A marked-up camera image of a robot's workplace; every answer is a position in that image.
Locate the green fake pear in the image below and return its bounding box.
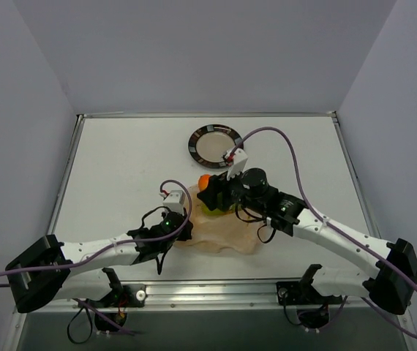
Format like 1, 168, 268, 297
200, 204, 234, 216

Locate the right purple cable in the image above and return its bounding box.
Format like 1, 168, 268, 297
226, 126, 417, 339

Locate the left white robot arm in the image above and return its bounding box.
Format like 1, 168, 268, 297
6, 210, 193, 313

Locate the purple cable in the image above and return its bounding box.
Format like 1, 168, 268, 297
0, 179, 195, 289
226, 126, 417, 339

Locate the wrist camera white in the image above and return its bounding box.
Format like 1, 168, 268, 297
162, 190, 186, 215
223, 147, 248, 181

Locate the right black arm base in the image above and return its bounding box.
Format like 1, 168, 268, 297
276, 264, 347, 333

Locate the translucent orange plastic bag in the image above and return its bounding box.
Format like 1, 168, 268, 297
175, 185, 260, 254

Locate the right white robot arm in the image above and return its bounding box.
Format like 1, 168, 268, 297
197, 168, 417, 315

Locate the aluminium front rail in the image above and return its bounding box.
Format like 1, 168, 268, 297
14, 280, 377, 312

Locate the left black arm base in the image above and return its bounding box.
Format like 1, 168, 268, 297
77, 268, 146, 335

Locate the brown rimmed ceramic plate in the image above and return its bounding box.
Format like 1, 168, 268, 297
187, 124, 242, 170

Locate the orange green fake mango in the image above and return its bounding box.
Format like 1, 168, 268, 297
198, 174, 211, 192

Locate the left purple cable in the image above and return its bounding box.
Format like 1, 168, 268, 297
0, 179, 195, 289

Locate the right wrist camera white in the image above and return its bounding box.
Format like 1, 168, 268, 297
223, 147, 248, 181

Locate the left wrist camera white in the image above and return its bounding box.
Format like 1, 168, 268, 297
162, 190, 186, 215

